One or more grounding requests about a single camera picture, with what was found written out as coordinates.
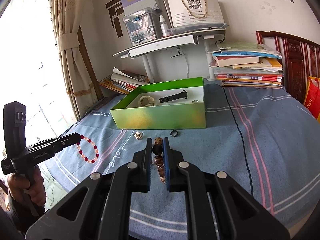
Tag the cream wristwatch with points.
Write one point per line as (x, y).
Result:
(146, 101)

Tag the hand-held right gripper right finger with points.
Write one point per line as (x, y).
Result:
(167, 160)

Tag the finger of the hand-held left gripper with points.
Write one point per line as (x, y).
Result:
(66, 145)
(68, 138)

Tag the person's left hand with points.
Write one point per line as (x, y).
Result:
(17, 187)

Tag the person's left forearm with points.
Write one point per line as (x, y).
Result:
(17, 220)

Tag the yellow and red shopping bag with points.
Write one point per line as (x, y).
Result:
(312, 97)

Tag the white paper bag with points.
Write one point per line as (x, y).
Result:
(180, 17)

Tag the silver flower brooch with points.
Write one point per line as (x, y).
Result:
(138, 135)

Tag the brown wall decal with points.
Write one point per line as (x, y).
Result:
(115, 17)

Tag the shiny green cardboard box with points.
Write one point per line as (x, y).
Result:
(160, 118)

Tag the carved wooden bench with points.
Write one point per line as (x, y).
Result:
(295, 62)

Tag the beige curtain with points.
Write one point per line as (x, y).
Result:
(72, 55)

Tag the black wristwatch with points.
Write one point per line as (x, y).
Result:
(172, 97)

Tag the white spray bottle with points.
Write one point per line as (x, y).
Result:
(163, 27)

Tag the tall stack of books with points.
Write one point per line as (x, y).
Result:
(250, 76)

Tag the blue striped cloth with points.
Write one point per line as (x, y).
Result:
(225, 155)

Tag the leaning stack of thin books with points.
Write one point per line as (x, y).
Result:
(120, 82)

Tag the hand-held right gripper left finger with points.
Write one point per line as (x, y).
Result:
(149, 155)

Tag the clear plastic storage box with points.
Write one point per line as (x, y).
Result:
(140, 30)

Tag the white desk shelf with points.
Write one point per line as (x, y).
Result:
(162, 45)

